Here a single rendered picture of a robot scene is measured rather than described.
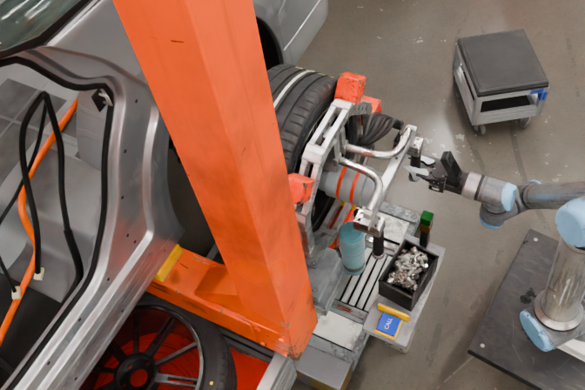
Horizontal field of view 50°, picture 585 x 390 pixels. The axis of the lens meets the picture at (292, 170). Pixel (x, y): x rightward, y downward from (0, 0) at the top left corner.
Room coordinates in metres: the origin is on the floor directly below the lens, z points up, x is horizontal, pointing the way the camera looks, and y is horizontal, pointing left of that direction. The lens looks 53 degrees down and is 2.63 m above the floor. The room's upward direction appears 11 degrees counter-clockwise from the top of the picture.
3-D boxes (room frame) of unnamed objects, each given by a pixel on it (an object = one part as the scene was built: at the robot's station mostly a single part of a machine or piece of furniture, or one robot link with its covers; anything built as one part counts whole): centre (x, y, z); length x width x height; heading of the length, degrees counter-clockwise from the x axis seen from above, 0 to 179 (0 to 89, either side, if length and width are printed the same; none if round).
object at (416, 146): (1.28, -0.40, 0.93); 0.09 x 0.05 x 0.05; 54
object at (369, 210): (1.11, -0.18, 1.03); 0.19 x 0.18 x 0.11; 54
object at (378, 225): (1.01, -0.20, 0.93); 0.09 x 0.05 x 0.05; 54
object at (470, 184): (1.15, -0.59, 0.81); 0.10 x 0.05 x 0.09; 144
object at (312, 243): (1.26, -0.14, 0.85); 0.54 x 0.07 x 0.54; 144
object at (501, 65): (2.14, -1.13, 0.17); 0.43 x 0.36 x 0.34; 177
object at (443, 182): (1.20, -0.52, 0.80); 0.12 x 0.08 x 0.09; 54
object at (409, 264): (1.01, -0.34, 0.51); 0.20 x 0.14 x 0.13; 136
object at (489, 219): (1.10, -0.68, 0.69); 0.12 x 0.09 x 0.12; 105
